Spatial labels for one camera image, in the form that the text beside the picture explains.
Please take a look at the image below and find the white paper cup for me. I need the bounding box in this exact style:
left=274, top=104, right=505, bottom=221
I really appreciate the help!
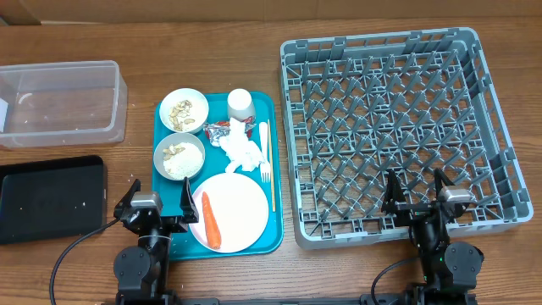
left=227, top=88, right=256, bottom=121

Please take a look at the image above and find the orange carrot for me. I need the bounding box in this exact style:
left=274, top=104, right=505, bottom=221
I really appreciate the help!
left=202, top=191, right=222, bottom=249

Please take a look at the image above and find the crumpled foil wrapper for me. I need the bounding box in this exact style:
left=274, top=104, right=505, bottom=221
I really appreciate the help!
left=203, top=120, right=256, bottom=147

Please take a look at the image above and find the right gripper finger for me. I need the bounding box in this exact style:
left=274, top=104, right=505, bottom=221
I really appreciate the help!
left=381, top=169, right=407, bottom=214
left=434, top=169, right=455, bottom=199

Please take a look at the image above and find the white bowl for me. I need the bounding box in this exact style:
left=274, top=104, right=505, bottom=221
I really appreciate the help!
left=158, top=88, right=209, bottom=134

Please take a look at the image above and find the wooden chopstick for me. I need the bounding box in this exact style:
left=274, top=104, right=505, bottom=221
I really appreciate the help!
left=268, top=119, right=276, bottom=213

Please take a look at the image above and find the white round plate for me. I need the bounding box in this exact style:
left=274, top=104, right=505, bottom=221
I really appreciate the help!
left=190, top=173, right=269, bottom=253

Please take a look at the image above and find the white plastic fork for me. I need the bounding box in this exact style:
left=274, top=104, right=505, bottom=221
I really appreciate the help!
left=258, top=122, right=271, bottom=183

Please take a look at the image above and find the teal plastic tray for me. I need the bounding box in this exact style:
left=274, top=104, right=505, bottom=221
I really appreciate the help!
left=152, top=88, right=284, bottom=261

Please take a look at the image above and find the crumpled white tissue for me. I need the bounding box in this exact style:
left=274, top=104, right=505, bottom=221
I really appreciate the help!
left=218, top=118, right=263, bottom=173

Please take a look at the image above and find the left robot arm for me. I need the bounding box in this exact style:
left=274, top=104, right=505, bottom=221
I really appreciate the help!
left=113, top=178, right=199, bottom=304

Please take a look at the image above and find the white rice pile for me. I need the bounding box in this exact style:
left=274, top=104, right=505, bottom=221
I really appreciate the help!
left=163, top=142, right=203, bottom=180

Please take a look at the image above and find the black waste tray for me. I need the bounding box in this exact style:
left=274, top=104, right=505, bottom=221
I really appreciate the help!
left=1, top=155, right=108, bottom=245

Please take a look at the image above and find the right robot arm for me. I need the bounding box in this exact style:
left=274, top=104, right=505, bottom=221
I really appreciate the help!
left=371, top=169, right=484, bottom=304

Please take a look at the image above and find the grey plastic dishwasher rack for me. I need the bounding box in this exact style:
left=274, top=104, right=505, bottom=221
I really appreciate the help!
left=279, top=27, right=534, bottom=250

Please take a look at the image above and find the clear plastic bin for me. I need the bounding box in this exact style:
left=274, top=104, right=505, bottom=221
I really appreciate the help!
left=1, top=60, right=128, bottom=148

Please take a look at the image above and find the nut shells pile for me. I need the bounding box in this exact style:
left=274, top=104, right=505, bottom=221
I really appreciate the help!
left=169, top=100, right=196, bottom=131

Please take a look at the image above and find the grey bowl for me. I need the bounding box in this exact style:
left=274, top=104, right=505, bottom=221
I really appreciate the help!
left=153, top=133, right=206, bottom=181

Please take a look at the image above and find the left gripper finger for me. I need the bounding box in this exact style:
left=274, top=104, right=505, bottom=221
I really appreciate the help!
left=180, top=177, right=199, bottom=224
left=114, top=179, right=141, bottom=212

